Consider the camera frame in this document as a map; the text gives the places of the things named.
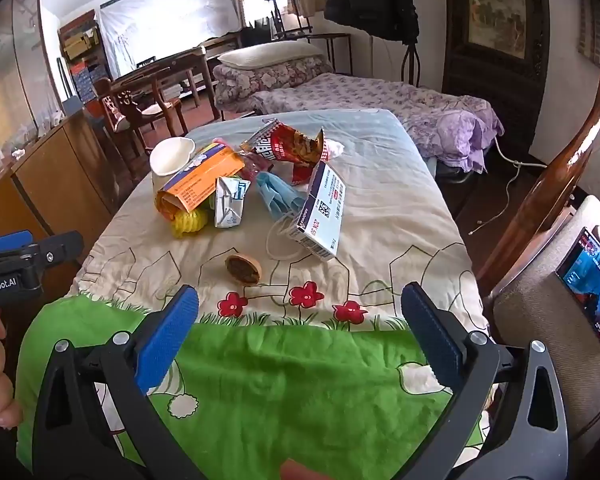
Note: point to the wooden table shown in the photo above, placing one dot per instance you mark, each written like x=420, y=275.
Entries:
x=180, y=62

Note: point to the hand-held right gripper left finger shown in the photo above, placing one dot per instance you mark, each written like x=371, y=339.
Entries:
x=172, y=340

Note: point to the white paper cup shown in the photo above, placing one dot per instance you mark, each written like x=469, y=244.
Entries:
x=170, y=157

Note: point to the metal coat rack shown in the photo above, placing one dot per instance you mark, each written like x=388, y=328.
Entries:
x=411, y=60

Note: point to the grey plastic box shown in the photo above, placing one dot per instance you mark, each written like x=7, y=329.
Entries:
x=74, y=106

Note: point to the yellow crinkled wrapper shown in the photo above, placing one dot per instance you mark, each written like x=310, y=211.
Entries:
x=190, y=222

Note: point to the folded floral quilt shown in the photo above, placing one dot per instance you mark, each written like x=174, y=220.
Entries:
x=260, y=82

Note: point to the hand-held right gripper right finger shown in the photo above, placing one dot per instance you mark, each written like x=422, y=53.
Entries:
x=432, y=340

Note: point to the beige chair cushion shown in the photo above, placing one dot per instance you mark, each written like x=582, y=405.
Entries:
x=540, y=335

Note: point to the white pillow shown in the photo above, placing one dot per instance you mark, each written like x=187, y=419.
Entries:
x=270, y=54

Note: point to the black metal side table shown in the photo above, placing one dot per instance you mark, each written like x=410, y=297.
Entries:
x=330, y=36

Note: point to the smartphone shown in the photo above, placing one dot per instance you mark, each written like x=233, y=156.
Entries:
x=587, y=285

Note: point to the purple floral bed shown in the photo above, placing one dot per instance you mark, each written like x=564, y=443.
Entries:
x=380, y=95

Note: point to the black coat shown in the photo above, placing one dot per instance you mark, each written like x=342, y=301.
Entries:
x=370, y=0

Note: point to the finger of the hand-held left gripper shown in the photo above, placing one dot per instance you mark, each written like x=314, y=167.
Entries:
x=55, y=250
x=7, y=242

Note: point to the white blue medicine box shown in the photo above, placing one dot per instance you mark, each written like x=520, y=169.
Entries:
x=320, y=210

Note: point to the white dust sheet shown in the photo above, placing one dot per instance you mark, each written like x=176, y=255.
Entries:
x=170, y=15

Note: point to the wooden bookshelf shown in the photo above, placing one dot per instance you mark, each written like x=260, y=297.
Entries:
x=80, y=45

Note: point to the carved wooden chair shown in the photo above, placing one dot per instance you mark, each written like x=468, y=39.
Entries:
x=125, y=97

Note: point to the glass display case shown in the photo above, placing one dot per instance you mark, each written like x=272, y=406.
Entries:
x=10, y=60

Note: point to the orange cardboard box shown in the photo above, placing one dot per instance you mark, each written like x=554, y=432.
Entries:
x=200, y=180

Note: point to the crushed white milk carton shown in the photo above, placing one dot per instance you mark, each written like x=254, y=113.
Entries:
x=230, y=205

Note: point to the white crumpled tissue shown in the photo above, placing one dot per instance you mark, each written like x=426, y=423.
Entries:
x=335, y=147

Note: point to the blue face mask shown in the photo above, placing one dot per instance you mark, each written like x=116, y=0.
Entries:
x=277, y=192

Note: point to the brown round lid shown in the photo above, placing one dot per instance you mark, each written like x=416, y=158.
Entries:
x=243, y=269

